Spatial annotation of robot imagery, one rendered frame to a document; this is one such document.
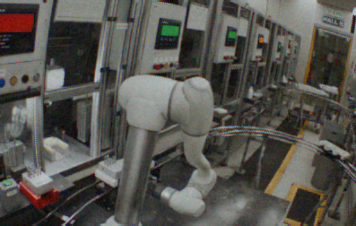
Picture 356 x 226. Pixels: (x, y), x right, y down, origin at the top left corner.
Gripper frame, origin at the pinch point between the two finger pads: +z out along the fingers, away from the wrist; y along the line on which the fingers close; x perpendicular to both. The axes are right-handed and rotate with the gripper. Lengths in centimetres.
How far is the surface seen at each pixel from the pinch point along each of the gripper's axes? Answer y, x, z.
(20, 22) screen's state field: 75, 55, 22
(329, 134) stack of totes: -34, -333, -97
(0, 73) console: 56, 62, 25
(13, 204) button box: 4, 66, 12
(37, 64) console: 58, 43, 25
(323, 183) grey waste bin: -81, -257, -110
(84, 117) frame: 17.9, -5.2, 43.4
